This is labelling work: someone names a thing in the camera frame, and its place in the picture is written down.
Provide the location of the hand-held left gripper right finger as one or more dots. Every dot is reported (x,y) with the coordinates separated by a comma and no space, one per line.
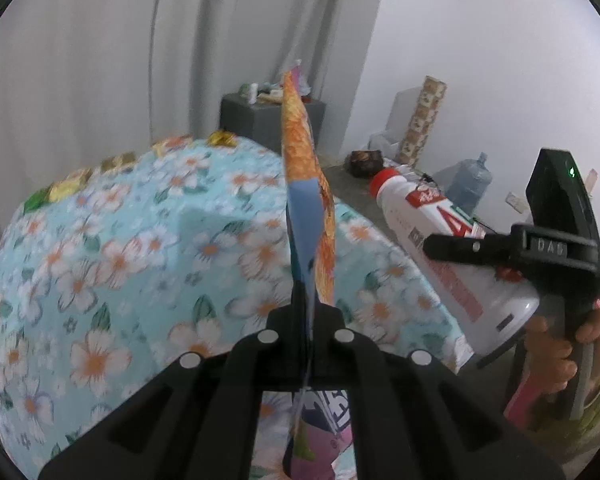
(330,355)

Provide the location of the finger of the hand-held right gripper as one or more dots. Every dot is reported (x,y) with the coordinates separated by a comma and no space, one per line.
(465,249)

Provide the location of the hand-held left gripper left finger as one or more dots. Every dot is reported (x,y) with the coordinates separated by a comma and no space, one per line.
(280,350)

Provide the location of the white bottle with red cap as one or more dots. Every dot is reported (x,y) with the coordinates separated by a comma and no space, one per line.
(430,260)

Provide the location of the orange snack packet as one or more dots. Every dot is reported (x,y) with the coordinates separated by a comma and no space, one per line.
(305,175)

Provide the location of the person's right hand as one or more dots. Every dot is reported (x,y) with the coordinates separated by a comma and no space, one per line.
(550,360)

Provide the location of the blue water jug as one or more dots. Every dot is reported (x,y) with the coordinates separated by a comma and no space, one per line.
(470,185)

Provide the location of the black bag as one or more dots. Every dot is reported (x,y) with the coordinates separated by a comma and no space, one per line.
(364,162)

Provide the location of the patterned rolled mat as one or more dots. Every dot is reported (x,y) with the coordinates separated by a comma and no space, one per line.
(422,120)

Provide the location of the white board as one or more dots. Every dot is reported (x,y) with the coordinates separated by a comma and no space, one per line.
(405,107)

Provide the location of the blue floral tablecloth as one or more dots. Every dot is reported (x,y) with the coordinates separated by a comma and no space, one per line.
(130,285)

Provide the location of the grey cabinet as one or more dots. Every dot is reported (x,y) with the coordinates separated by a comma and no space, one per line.
(260,117)

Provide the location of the clear plastic bag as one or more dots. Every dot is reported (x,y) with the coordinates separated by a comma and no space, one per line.
(302,77)

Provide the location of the small white bottle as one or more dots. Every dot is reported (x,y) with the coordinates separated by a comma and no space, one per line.
(252,94)

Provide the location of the grey curtain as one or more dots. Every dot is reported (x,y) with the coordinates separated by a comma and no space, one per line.
(130,50)

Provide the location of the wall socket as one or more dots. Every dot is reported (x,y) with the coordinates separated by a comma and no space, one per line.
(517,201)

